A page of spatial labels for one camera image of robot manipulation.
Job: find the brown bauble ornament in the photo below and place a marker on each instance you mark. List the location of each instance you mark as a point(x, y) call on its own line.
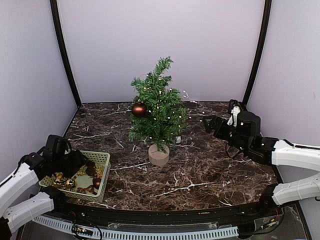
point(139, 109)
point(96, 182)

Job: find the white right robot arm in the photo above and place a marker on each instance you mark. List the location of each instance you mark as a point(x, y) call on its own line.
point(242, 131)

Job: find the thin wire fairy lights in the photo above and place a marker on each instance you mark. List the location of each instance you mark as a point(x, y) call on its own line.
point(164, 103)

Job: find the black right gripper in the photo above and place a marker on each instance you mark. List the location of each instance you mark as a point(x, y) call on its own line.
point(216, 119)

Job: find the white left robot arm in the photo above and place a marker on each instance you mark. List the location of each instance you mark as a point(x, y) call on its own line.
point(57, 156)

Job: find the black front table rail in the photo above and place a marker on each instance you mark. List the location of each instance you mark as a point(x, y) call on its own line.
point(234, 215)

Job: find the small green christmas tree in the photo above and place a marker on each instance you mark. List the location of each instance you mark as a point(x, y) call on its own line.
point(159, 136)

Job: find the white cable duct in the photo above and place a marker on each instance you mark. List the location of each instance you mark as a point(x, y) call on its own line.
point(133, 232)

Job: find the left black frame post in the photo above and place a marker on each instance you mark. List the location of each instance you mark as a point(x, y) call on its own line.
point(63, 51)

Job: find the brown pine cone ornament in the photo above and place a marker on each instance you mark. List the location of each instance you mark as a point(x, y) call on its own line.
point(90, 168)

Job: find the black frame post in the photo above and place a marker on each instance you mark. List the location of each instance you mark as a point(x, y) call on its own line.
point(63, 51)
point(259, 51)

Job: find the right black frame post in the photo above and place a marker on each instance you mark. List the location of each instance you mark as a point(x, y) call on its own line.
point(259, 51)

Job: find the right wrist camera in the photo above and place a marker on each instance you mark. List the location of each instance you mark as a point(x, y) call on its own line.
point(234, 108)

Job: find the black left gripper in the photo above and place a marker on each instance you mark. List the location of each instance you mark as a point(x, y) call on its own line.
point(79, 161)

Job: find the green plastic basket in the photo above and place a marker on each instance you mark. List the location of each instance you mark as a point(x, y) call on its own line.
point(84, 189)

